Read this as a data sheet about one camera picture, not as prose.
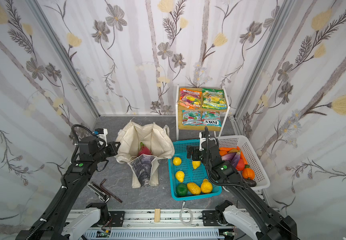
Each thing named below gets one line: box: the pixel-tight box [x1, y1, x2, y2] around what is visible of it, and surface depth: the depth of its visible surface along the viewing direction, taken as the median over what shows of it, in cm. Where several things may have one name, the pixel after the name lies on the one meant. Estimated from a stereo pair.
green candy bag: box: [202, 88, 228, 110], surface depth 81 cm
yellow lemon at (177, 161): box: [172, 156, 182, 166], surface depth 92 cm
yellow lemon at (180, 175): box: [175, 170, 185, 183], surface depth 86 cm
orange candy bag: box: [178, 88, 203, 110], surface depth 81 cm
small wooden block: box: [154, 208, 161, 223], surface depth 76 cm
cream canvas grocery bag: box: [115, 120, 175, 189], surface depth 84 cm
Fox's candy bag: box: [200, 111, 222, 127], surface depth 97 cm
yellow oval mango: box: [187, 182, 201, 195], surface depth 82 cm
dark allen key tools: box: [87, 178, 123, 204], surface depth 83 cm
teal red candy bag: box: [182, 110, 202, 126], surface depth 97 cm
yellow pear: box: [200, 178, 213, 194], surface depth 81 cm
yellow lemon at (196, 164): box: [192, 161, 202, 170], surface depth 92 cm
